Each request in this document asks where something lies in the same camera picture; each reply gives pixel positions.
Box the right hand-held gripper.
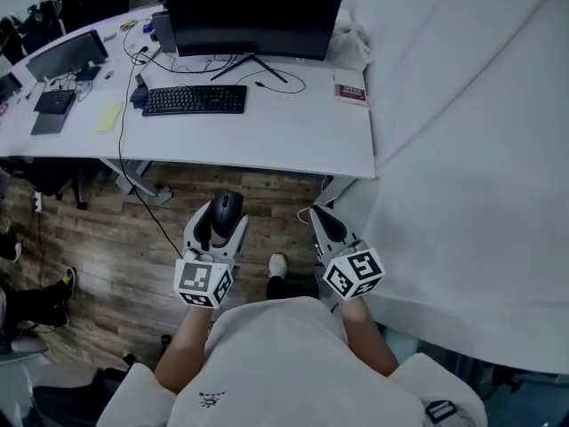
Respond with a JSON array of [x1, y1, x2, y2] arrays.
[[308, 205, 387, 302]]

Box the yellow notepad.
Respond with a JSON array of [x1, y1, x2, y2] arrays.
[[95, 99, 125, 133]]

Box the black office chair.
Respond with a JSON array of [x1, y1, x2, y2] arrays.
[[0, 155, 92, 212]]

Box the person's white shoe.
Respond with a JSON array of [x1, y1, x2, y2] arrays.
[[268, 252, 289, 280]]

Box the long black cable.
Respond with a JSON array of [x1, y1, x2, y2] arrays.
[[116, 45, 184, 260]]

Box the black looped desk cable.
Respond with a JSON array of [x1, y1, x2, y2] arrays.
[[234, 68, 308, 95]]

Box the person's black trouser leg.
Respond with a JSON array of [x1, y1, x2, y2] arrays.
[[265, 275, 322, 302]]

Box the large black monitor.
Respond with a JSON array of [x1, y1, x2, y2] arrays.
[[162, 0, 347, 85]]

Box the small black keyboard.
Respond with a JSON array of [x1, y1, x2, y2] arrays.
[[32, 88, 78, 117]]

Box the grey laptop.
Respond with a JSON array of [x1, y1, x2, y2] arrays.
[[29, 104, 73, 137]]

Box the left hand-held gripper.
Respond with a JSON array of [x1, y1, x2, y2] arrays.
[[172, 200, 250, 310]]

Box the person's white shirt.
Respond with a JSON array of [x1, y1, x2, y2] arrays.
[[95, 295, 489, 427]]

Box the person's right forearm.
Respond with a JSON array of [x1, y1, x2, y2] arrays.
[[340, 297, 400, 379]]

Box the white desk leg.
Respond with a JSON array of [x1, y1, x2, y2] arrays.
[[98, 157, 173, 207]]

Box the black strap buckle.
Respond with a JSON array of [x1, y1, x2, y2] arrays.
[[424, 399, 459, 424]]

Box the white plastic bag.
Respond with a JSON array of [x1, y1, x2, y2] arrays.
[[327, 14, 374, 73]]

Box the red book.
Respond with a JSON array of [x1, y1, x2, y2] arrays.
[[333, 82, 369, 105]]

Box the white cable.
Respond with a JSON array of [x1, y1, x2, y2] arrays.
[[296, 174, 333, 224]]

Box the person's left forearm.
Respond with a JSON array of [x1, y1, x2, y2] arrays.
[[153, 302, 215, 396]]

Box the small grey monitor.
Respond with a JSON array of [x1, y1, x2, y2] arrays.
[[25, 29, 110, 85]]

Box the black computer mouse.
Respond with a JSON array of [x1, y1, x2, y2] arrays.
[[210, 189, 245, 240]]

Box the white fabric curtain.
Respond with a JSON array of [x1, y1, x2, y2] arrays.
[[310, 0, 569, 376]]

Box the small black device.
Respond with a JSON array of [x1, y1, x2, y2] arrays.
[[129, 73, 150, 110]]

